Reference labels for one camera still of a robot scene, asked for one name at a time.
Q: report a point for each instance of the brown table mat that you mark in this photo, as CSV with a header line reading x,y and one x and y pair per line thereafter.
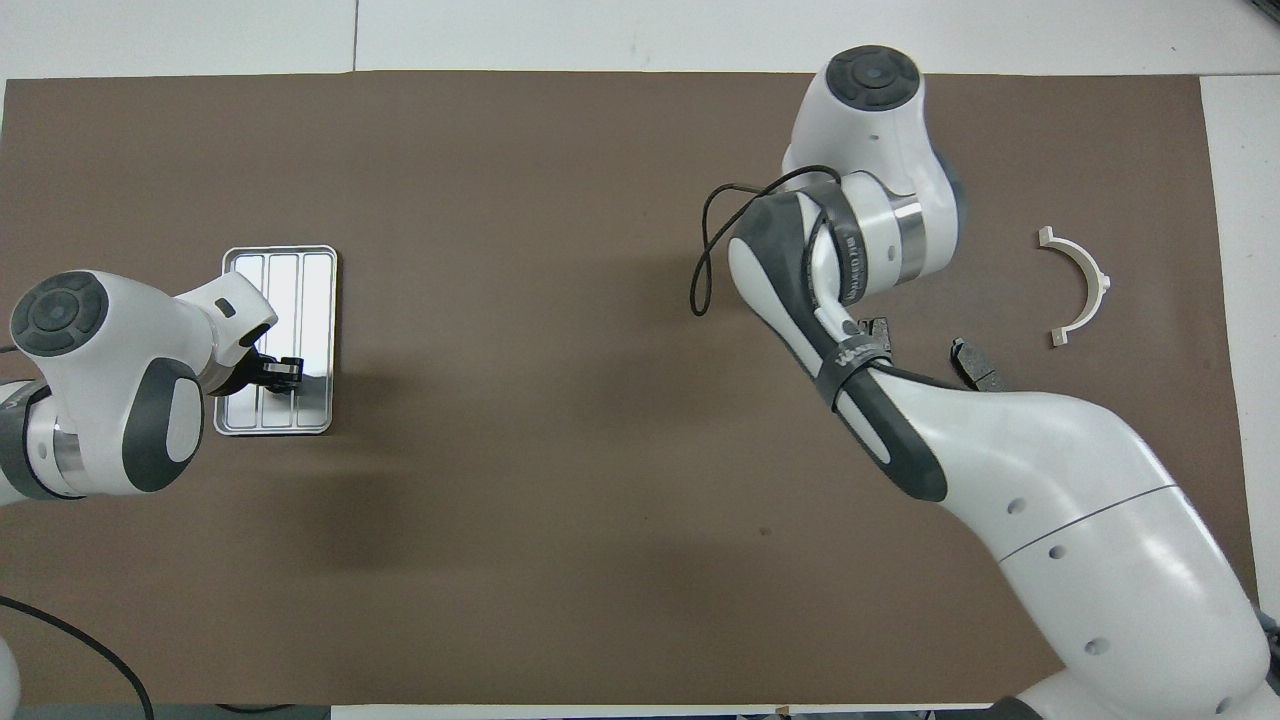
x,y
640,500

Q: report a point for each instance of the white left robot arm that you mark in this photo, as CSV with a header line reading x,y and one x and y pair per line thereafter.
x,y
100,380

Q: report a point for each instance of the silver metal tray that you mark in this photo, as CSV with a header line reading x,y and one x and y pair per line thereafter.
x,y
315,300

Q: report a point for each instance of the white semicircular plastic bracket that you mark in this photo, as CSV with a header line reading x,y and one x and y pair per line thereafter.
x,y
1092,275

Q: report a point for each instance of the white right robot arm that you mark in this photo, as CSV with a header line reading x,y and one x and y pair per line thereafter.
x,y
1050,480

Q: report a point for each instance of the short dark brake pad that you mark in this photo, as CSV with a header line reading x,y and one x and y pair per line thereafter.
x,y
880,330

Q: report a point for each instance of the long dark brake pad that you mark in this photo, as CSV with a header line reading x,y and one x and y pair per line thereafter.
x,y
985,375

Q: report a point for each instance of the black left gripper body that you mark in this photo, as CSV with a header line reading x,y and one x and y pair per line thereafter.
x,y
240,378

